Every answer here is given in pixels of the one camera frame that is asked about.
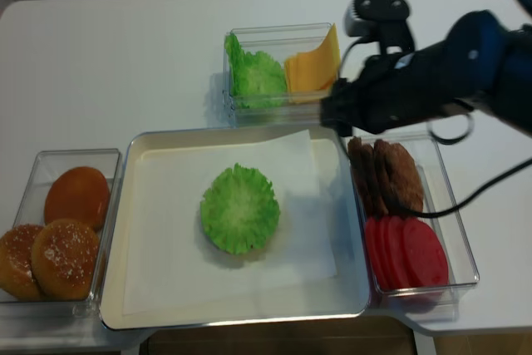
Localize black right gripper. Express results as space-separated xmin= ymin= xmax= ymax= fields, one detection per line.
xmin=319 ymin=53 xmax=445 ymax=135

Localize green lettuce leaf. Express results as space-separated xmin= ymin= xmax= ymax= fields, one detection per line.
xmin=224 ymin=33 xmax=288 ymax=109
xmin=199 ymin=163 xmax=281 ymax=255

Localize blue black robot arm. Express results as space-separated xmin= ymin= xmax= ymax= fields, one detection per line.
xmin=319 ymin=0 xmax=531 ymax=136

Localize upright yellow cheese slice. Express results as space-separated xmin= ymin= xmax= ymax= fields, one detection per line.
xmin=293 ymin=24 xmax=341 ymax=91

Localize flat yellow cheese slices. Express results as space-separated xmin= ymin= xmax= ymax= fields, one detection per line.
xmin=284 ymin=53 xmax=339 ymax=104

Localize clear lettuce cheese container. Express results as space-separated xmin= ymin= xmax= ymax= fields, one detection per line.
xmin=223 ymin=22 xmax=332 ymax=127

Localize green lettuce leaf in container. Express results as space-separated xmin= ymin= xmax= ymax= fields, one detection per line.
xmin=224 ymin=33 xmax=288 ymax=109

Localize brown meat patty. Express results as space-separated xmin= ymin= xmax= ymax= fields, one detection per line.
xmin=352 ymin=167 xmax=372 ymax=217
xmin=347 ymin=136 xmax=363 ymax=172
xmin=361 ymin=144 xmax=388 ymax=219
xmin=373 ymin=139 xmax=424 ymax=216

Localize back brown meat patty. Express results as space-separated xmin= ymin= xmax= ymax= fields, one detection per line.
xmin=347 ymin=136 xmax=363 ymax=172

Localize front brown meat patty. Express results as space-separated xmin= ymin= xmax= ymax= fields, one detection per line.
xmin=373 ymin=139 xmax=424 ymax=216

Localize back red tomato slice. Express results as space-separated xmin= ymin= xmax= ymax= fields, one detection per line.
xmin=365 ymin=217 xmax=387 ymax=289

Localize red tomato slice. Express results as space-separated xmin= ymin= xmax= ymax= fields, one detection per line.
xmin=375 ymin=215 xmax=394 ymax=291
xmin=365 ymin=217 xmax=387 ymax=289
xmin=402 ymin=218 xmax=449 ymax=287
xmin=387 ymin=216 xmax=411 ymax=289

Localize clear patty tomato container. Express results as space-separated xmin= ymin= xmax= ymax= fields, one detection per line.
xmin=347 ymin=133 xmax=480 ymax=323

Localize front red tomato slice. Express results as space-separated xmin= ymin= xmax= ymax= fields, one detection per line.
xmin=402 ymin=218 xmax=449 ymax=287

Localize white serving tray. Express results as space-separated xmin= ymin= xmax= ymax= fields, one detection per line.
xmin=100 ymin=126 xmax=367 ymax=330

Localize white paper sheet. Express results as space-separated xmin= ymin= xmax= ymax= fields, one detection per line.
xmin=121 ymin=131 xmax=336 ymax=315

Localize clear bun container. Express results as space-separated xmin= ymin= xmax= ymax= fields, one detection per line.
xmin=1 ymin=149 xmax=122 ymax=318

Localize plain brown bun top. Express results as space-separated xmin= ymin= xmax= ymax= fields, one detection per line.
xmin=43 ymin=166 xmax=111 ymax=232

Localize sesame bun top right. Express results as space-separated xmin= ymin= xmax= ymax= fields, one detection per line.
xmin=31 ymin=219 xmax=99 ymax=300

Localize sesame bun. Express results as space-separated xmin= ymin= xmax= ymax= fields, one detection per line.
xmin=1 ymin=224 xmax=43 ymax=301
xmin=31 ymin=219 xmax=99 ymax=300

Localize sesame bun top left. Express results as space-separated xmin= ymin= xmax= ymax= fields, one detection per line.
xmin=1 ymin=224 xmax=43 ymax=301

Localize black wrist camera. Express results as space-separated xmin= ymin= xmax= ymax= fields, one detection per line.
xmin=343 ymin=0 xmax=416 ymax=55

